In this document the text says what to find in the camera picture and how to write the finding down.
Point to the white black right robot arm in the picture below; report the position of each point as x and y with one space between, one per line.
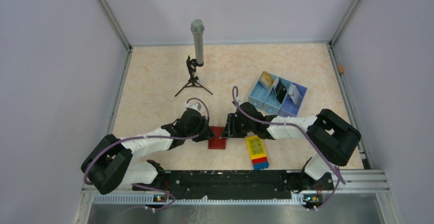
333 138

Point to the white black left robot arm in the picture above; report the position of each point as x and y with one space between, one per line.
111 163

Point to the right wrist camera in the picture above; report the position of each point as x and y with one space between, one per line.
238 102

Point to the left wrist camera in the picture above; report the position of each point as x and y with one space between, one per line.
195 106

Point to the black tripod stand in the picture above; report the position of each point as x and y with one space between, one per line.
193 80

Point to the grey microphone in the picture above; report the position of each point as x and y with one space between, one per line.
197 28

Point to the yellow red blue toy block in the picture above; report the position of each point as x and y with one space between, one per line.
257 153

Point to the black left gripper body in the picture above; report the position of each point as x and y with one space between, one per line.
200 128

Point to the red leather card holder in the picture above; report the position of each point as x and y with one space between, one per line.
217 142

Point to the small tan object on rail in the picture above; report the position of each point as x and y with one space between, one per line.
340 69

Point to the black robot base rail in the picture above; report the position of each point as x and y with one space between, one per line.
239 184

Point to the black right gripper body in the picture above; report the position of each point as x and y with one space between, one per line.
238 128

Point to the blue three-slot card box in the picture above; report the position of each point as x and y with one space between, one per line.
265 99

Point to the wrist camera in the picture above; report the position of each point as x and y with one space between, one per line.
238 102
195 106

